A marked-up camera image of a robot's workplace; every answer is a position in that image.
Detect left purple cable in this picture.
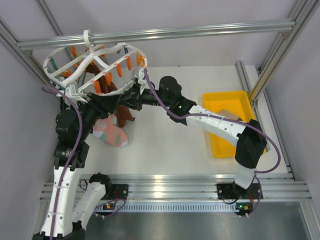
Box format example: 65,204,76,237
41,84,127,240

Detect tan brown sock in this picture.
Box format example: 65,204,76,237
218,109,243,122

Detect pink patterned sock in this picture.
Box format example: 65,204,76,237
92,114,129,148

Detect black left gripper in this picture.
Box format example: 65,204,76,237
77,90,121,140

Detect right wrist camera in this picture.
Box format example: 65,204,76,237
131,67,147,86

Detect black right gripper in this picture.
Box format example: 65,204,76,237
117,83,172,113

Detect brown sock on hanger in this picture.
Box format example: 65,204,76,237
85,62,135,128

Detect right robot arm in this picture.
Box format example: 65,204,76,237
119,76,267,200

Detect yellow plastic bin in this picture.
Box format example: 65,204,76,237
202,90,255,159

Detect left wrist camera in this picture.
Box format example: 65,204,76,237
60,84,88,104

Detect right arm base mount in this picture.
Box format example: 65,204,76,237
216,182,263,203

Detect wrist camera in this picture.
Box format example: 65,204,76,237
60,84,88,104
131,67,147,86

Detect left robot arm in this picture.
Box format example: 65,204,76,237
32,93,119,240

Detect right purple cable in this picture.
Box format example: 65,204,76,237
143,68,281,218

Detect white round clip hanger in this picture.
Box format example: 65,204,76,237
42,30,148,99

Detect aluminium top rail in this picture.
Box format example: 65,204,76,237
17,18,296,50

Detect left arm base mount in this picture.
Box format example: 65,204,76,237
109,184,129,200

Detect purple cable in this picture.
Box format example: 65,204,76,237
41,84,127,240
143,68,281,218

